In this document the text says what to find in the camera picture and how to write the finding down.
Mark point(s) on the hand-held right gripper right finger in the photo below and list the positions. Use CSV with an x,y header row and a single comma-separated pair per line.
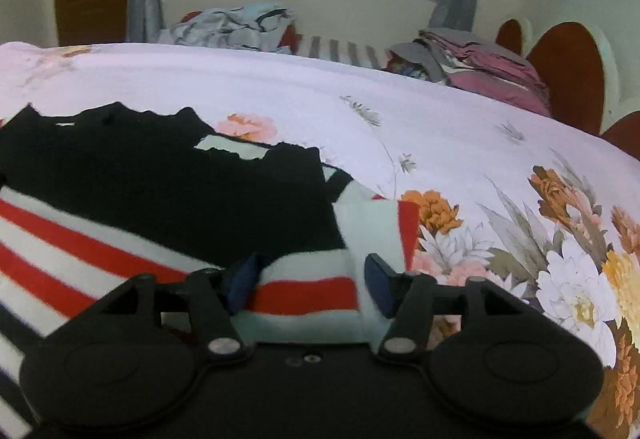
x,y
380,284

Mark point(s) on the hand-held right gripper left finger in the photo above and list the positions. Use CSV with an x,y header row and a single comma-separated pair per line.
x,y
242,286

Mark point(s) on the striped knit sweater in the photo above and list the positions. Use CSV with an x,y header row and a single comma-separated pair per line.
x,y
150,219

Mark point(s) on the folded pink and grey clothes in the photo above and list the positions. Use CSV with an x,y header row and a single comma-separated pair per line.
x,y
480,64

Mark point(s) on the pile of light blue clothes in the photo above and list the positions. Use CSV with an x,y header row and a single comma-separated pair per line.
x,y
230,29

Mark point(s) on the pink floral bedsheet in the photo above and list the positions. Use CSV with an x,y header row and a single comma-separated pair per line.
x,y
400,119

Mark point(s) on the striped mattress cover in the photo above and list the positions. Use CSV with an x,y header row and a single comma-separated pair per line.
x,y
345,51

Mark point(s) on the red and white headboard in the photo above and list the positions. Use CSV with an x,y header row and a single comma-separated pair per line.
x,y
575,69

